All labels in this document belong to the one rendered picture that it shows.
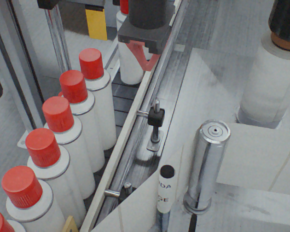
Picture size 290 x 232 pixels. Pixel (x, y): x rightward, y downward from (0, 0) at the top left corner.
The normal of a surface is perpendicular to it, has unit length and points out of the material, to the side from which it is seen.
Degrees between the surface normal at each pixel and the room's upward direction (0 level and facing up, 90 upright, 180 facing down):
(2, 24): 90
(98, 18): 90
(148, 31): 1
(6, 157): 0
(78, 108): 42
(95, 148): 90
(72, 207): 90
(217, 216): 0
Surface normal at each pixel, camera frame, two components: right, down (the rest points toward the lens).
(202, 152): -0.66, 0.56
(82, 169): 0.75, 0.50
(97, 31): -0.26, 0.72
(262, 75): -0.81, 0.45
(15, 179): 0.04, -0.69
